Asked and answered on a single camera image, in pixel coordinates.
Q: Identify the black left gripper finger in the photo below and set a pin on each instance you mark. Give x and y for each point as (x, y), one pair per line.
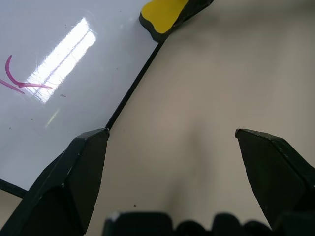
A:
(61, 184)
(275, 172)
(194, 8)

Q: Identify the yellow whiteboard eraser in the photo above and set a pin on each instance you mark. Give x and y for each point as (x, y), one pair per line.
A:
(161, 17)

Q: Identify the white whiteboard with black frame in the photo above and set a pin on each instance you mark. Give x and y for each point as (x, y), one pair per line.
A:
(73, 86)

